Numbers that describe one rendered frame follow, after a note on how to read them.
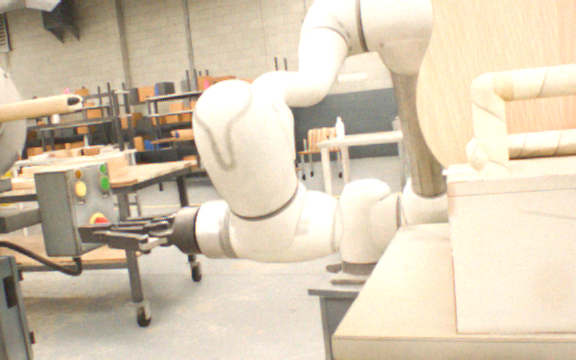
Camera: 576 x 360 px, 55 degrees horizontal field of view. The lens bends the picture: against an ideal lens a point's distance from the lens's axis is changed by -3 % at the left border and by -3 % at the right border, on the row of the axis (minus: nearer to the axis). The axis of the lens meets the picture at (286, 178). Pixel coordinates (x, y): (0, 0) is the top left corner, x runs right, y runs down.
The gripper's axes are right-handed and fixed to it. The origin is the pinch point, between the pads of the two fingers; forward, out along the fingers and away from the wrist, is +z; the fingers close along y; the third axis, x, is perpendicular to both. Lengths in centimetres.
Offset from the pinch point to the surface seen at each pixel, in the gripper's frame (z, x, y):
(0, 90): 27.3, 25.2, 14.2
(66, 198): 27.0, -1.0, 24.3
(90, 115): 426, -47, 544
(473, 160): -60, 11, -12
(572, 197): -70, 7, -13
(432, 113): -55, 13, 8
